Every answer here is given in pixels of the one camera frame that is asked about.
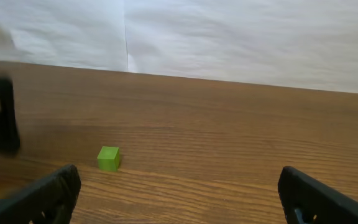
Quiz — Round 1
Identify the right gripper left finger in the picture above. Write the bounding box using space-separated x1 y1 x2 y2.
0 164 82 224

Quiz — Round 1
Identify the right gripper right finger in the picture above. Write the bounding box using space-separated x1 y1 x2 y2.
277 166 358 224

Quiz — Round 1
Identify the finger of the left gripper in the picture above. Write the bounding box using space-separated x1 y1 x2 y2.
0 77 22 156

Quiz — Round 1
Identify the green cube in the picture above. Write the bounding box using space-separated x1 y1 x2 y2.
97 146 121 172

